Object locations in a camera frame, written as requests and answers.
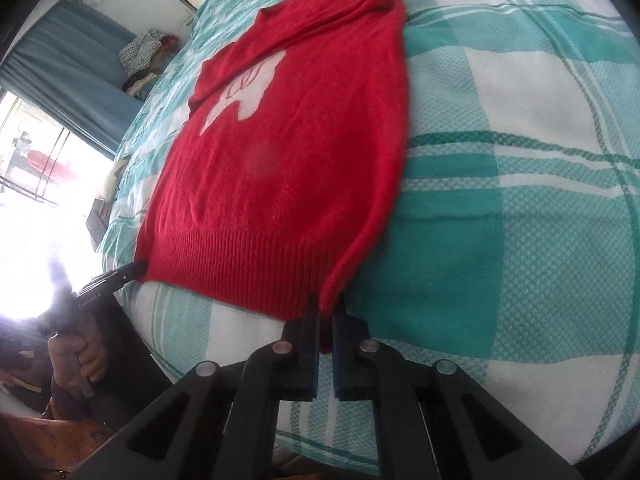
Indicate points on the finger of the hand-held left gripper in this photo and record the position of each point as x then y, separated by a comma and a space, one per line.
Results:
117, 275

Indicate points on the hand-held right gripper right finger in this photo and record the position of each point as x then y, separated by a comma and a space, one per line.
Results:
337, 360

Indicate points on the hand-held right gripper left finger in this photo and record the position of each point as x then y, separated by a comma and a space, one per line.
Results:
314, 360

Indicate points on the red sweater with white print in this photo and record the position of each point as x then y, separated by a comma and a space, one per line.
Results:
280, 185

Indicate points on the person's left forearm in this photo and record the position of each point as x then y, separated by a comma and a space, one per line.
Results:
75, 425

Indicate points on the pile of clothes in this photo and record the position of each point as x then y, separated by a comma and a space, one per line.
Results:
147, 60

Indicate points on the person's left hand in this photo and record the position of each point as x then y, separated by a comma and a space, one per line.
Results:
92, 355

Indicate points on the person's dark pants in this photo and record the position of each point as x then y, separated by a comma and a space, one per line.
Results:
135, 360

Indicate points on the red object outdoors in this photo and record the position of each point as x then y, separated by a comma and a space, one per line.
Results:
50, 165

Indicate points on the blue curtain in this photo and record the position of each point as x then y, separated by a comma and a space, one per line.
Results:
75, 60

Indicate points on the teal checkered bed sheet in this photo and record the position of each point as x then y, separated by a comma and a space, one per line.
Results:
500, 210

